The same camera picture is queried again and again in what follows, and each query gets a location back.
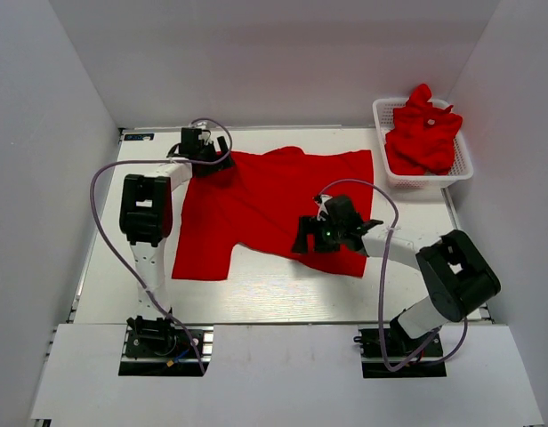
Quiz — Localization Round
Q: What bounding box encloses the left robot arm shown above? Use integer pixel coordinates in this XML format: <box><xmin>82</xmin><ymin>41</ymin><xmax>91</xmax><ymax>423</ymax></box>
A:
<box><xmin>119</xmin><ymin>119</ymin><xmax>235</xmax><ymax>319</ymax></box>

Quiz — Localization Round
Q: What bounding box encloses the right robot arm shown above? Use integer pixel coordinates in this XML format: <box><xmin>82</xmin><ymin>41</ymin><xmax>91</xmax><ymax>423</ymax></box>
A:
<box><xmin>292</xmin><ymin>195</ymin><xmax>501</xmax><ymax>351</ymax></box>

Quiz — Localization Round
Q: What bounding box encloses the red t-shirt pile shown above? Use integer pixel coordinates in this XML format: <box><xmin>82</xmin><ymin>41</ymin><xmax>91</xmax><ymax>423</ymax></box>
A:
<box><xmin>384</xmin><ymin>84</ymin><xmax>463</xmax><ymax>176</ymax></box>

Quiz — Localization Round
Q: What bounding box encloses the white plastic basket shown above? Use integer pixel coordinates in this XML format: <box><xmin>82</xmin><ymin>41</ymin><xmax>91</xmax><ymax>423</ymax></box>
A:
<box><xmin>372</xmin><ymin>97</ymin><xmax>473</xmax><ymax>190</ymax></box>

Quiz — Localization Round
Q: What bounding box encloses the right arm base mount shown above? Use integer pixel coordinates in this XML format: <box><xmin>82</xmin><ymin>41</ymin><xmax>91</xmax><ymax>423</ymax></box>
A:
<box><xmin>353</xmin><ymin>327</ymin><xmax>447</xmax><ymax>379</ymax></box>

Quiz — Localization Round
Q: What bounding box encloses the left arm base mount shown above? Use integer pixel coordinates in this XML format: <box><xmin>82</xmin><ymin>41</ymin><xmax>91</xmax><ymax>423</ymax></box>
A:
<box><xmin>118</xmin><ymin>316</ymin><xmax>214</xmax><ymax>377</ymax></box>

